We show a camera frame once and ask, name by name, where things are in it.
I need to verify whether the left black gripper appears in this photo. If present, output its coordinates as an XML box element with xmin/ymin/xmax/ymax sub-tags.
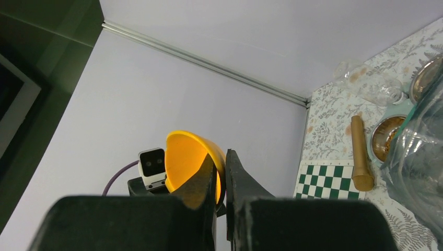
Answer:
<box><xmin>127</xmin><ymin>176</ymin><xmax>227</xmax><ymax>218</ymax></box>

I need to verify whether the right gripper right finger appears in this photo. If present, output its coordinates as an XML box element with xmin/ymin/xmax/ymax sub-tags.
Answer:
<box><xmin>225</xmin><ymin>149</ymin><xmax>397</xmax><ymax>250</ymax></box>

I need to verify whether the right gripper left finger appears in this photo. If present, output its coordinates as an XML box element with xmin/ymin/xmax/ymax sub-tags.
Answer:
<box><xmin>30</xmin><ymin>155</ymin><xmax>217</xmax><ymax>250</ymax></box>

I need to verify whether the orange plastic scoop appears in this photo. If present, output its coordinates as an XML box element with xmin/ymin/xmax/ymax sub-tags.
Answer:
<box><xmin>165</xmin><ymin>130</ymin><xmax>226</xmax><ymax>209</ymax></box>

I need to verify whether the green pet food bag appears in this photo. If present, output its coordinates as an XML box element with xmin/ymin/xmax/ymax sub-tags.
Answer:
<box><xmin>381</xmin><ymin>74</ymin><xmax>442</xmax><ymax>242</ymax></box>

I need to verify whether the mint double pet bowl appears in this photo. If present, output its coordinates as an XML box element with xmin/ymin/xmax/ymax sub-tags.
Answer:
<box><xmin>367</xmin><ymin>54</ymin><xmax>442</xmax><ymax>166</ymax></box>

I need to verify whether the green white chessboard mat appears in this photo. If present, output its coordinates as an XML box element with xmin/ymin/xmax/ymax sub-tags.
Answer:
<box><xmin>293</xmin><ymin>159</ymin><xmax>366</xmax><ymax>200</ymax></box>

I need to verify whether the floral patterned table mat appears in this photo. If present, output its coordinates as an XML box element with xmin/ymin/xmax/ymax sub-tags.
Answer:
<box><xmin>294</xmin><ymin>19</ymin><xmax>442</xmax><ymax>250</ymax></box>

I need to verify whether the brown wooden rolling pin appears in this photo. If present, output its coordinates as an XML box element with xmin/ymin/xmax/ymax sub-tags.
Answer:
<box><xmin>351</xmin><ymin>116</ymin><xmax>375</xmax><ymax>192</ymax></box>

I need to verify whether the clear plastic bottle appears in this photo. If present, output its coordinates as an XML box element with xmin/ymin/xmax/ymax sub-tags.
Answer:
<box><xmin>333</xmin><ymin>60</ymin><xmax>408</xmax><ymax>107</ymax></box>

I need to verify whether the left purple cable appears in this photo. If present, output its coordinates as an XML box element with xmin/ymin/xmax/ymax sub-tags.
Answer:
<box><xmin>102</xmin><ymin>159</ymin><xmax>140</xmax><ymax>197</ymax></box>

